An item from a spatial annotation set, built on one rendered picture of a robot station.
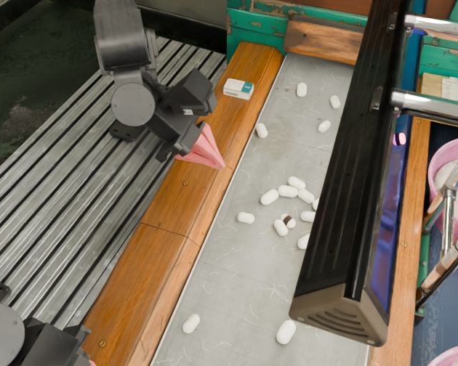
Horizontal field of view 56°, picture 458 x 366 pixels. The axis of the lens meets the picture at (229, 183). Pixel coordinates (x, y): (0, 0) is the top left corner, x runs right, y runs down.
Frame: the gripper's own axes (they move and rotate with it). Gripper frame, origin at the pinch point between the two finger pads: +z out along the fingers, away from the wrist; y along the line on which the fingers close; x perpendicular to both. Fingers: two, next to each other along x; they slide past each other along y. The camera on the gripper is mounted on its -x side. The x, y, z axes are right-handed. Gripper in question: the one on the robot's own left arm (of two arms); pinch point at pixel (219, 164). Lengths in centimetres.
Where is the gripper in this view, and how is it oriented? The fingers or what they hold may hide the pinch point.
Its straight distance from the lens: 72.0
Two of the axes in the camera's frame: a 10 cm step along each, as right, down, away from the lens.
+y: 3.3, -7.4, 5.8
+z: 7.2, 6.0, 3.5
